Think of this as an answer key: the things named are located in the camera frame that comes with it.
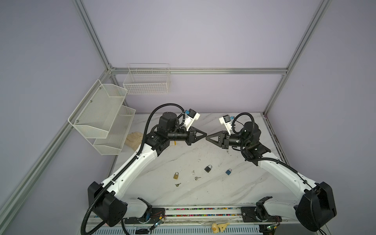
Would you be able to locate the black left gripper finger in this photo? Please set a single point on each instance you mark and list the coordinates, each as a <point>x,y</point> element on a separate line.
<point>198,138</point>
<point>199,132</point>

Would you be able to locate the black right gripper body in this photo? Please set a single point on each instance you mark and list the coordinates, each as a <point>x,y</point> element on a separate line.
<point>226,138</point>

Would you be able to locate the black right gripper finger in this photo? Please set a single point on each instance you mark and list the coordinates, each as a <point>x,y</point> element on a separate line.
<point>218,142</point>
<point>218,136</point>

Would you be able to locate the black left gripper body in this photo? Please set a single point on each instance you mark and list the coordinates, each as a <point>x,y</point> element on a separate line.
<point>191,132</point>

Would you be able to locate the blue padlock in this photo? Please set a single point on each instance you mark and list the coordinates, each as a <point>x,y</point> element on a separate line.
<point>228,171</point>

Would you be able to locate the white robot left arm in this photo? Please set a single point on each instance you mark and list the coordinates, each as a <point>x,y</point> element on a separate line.
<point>107,204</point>

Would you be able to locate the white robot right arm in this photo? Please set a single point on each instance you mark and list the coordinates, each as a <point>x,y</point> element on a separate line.
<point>314,204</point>

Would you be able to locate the black padlock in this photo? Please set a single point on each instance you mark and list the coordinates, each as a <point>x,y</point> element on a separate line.
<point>208,168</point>

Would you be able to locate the brass padlock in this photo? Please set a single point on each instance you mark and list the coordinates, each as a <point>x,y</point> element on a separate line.
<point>176,175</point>

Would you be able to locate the beige leather glove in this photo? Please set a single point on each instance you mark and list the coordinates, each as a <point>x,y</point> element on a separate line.
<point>134,140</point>

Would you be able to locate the white mesh lower shelf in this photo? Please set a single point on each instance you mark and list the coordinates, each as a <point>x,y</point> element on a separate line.
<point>115,140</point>

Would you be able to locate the white mesh shelf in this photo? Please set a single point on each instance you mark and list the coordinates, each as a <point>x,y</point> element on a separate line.
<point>115,140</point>
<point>94,116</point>

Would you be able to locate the yellow toy figure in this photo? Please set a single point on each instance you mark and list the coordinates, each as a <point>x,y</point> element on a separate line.
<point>219,228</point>

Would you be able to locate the white mesh upper shelf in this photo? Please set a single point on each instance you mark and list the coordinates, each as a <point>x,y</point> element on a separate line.
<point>94,116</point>

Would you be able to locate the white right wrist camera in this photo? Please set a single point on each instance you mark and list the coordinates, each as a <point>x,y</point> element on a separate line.
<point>227,121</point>

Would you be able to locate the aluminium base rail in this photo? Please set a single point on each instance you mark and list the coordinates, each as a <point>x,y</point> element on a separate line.
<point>197,220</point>

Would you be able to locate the white wire basket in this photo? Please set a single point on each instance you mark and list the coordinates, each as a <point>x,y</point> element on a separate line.
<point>147,79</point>

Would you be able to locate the aluminium frame back bar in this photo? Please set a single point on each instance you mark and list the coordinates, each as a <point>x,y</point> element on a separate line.
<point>203,70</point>

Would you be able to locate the aluminium frame post right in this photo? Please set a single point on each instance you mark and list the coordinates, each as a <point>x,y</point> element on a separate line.
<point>312,26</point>

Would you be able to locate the aluminium frame post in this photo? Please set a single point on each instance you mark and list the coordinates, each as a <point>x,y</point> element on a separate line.
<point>312,26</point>
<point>85,18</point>

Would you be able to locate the aluminium frame post left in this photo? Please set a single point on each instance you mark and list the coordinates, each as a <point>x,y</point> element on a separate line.
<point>85,18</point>

